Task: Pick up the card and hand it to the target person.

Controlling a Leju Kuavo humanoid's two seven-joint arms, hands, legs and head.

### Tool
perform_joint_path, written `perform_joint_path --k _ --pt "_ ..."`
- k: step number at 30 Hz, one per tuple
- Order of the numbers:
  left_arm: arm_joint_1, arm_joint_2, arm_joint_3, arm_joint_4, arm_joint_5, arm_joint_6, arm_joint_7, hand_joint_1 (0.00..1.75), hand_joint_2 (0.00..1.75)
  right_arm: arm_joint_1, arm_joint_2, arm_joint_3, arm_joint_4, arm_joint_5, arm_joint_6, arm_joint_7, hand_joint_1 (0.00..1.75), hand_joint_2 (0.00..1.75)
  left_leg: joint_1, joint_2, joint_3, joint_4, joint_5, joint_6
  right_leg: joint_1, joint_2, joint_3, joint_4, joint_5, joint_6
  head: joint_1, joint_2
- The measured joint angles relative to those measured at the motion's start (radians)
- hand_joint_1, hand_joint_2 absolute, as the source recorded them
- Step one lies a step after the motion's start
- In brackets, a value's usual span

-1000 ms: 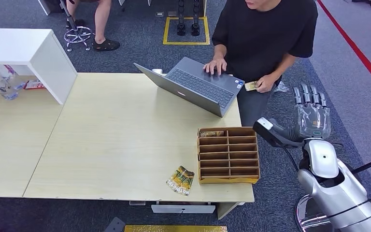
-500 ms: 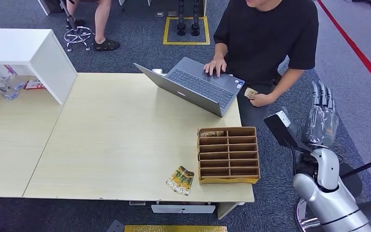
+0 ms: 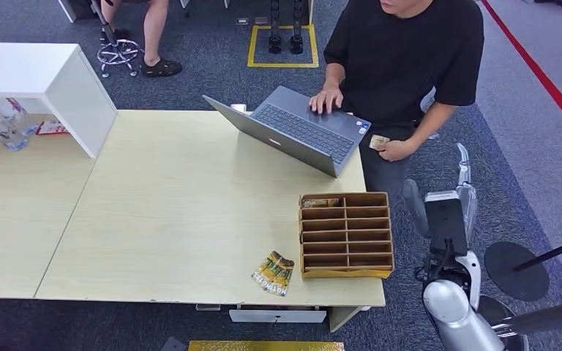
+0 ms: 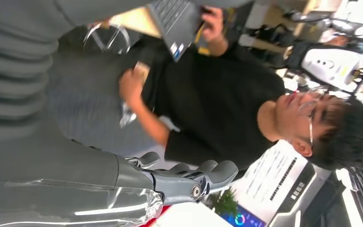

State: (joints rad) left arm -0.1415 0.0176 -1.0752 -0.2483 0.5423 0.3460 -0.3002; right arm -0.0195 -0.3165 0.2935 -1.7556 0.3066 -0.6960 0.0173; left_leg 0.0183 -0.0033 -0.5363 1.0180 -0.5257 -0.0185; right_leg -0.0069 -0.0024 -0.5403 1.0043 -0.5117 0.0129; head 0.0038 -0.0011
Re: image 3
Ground chrome stool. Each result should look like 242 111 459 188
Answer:
90 0 145 80

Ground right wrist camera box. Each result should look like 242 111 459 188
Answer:
424 190 470 257

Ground red white packet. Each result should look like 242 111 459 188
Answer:
36 121 71 137

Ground red floor tape line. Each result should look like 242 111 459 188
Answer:
480 0 562 148

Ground black robot leg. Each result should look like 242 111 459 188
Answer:
289 0 304 55
267 0 282 55

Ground person's right hand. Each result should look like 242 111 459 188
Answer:
308 84 345 116

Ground white desk shelf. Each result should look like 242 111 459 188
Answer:
0 42 119 159

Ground yellow hotel card sleeve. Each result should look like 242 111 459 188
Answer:
251 250 296 297

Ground cardboard slotted organizer box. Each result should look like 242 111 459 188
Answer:
298 192 396 281

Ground white drawer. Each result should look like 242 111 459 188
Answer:
228 309 327 324

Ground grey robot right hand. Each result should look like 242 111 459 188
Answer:
402 143 479 242

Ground person's left hand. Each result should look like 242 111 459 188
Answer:
377 137 415 163

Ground white desk leg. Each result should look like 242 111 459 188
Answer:
328 306 365 333

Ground yellow floor tape square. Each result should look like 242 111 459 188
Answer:
247 24 320 69

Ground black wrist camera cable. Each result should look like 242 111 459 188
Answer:
416 239 452 284

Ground black round-base stand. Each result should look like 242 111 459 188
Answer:
483 232 562 302

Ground grey laptop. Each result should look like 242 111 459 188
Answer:
202 86 372 179

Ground grey pole stand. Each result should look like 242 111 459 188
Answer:
477 295 562 351

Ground person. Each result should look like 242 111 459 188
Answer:
308 0 486 205
99 0 184 78

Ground white cabinet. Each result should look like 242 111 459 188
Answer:
56 0 79 24

